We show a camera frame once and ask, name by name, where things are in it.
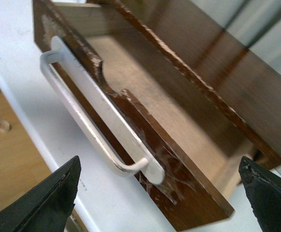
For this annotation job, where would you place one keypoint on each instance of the white drawer handle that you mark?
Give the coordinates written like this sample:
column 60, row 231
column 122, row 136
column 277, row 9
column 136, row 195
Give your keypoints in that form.
column 143, row 158

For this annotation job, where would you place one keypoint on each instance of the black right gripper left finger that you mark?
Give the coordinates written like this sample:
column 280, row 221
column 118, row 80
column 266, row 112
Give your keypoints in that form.
column 47, row 206

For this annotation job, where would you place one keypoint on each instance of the dark wooden drawer cabinet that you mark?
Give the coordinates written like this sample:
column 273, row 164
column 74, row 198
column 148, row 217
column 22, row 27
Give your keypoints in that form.
column 232, row 77

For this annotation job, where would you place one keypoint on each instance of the wooden drawer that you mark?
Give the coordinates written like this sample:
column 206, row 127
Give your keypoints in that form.
column 198, row 147

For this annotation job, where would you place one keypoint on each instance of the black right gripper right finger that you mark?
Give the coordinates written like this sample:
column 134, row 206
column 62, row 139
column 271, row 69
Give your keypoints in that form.
column 263, row 190

